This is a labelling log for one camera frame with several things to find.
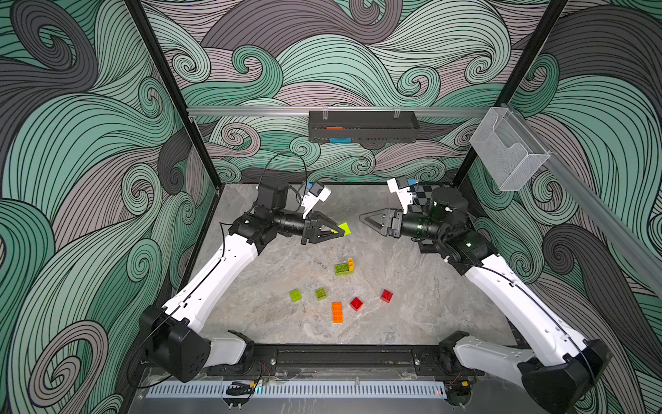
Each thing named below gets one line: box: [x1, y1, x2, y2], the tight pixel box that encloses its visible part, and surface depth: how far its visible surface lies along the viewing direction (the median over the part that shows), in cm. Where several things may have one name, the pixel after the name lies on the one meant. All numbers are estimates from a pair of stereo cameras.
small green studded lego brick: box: [289, 288, 303, 303], surface depth 87 cm
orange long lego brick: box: [331, 301, 344, 324], surface depth 84 cm
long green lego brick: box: [334, 263, 351, 276], surface depth 93 cm
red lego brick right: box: [380, 289, 394, 303], surface depth 87 cm
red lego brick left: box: [349, 296, 364, 312], surface depth 85 cm
